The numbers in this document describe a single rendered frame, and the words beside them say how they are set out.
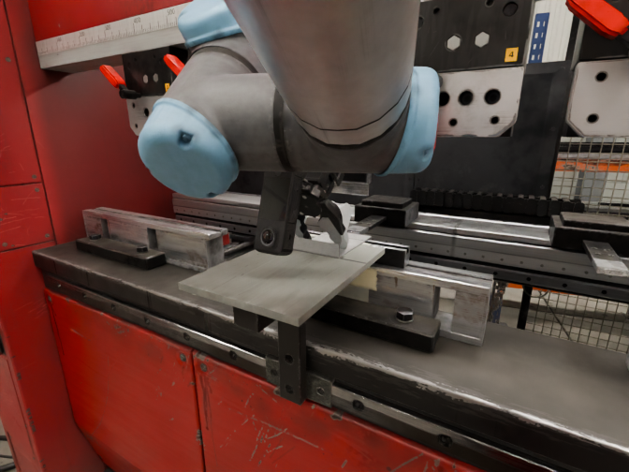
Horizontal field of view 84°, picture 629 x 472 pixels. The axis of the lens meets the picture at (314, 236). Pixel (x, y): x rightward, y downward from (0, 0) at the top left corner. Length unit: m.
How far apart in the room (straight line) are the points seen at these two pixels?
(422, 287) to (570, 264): 0.34
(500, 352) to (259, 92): 0.49
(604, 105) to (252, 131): 0.38
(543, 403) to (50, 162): 1.20
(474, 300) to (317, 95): 0.45
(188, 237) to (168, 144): 0.59
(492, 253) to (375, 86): 0.67
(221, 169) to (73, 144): 0.99
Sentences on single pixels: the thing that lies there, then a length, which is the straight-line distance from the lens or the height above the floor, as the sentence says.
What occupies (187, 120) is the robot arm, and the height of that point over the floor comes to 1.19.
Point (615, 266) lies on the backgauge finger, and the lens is 0.63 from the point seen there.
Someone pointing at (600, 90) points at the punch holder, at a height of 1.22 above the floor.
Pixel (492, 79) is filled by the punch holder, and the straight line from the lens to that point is 0.51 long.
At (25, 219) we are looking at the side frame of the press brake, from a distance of 1.20.
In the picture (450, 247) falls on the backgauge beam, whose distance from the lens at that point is 0.82.
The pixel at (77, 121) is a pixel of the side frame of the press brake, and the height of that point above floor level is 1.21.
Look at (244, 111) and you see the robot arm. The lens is 0.27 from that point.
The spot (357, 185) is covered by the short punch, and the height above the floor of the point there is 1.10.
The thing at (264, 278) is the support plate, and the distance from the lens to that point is 0.46.
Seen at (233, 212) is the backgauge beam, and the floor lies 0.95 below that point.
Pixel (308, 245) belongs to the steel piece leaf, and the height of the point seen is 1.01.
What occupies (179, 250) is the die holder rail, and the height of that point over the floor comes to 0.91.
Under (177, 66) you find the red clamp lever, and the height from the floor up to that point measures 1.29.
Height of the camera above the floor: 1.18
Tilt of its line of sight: 16 degrees down
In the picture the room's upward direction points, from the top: straight up
